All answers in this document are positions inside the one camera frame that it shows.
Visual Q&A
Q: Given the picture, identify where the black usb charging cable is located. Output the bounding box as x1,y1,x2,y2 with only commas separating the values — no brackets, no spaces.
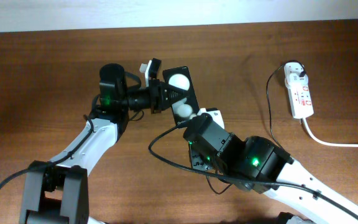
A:
265,59,308,150

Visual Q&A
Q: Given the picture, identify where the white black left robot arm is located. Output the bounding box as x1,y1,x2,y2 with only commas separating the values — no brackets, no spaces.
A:
19,63,189,223

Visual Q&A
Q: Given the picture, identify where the white power strip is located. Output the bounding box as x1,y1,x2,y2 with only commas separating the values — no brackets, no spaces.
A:
283,62,315,119

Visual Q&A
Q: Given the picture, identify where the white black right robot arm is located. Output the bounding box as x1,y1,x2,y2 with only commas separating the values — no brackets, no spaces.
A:
182,113,358,223

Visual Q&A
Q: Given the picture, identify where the white power strip cord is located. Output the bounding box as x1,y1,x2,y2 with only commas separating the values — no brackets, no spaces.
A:
300,117,358,149

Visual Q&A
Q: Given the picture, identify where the black smartphone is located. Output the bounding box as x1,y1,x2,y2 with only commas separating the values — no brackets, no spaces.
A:
163,66,200,125

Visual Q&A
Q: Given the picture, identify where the white charger adapter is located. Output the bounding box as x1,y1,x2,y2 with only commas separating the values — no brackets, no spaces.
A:
285,72,309,88

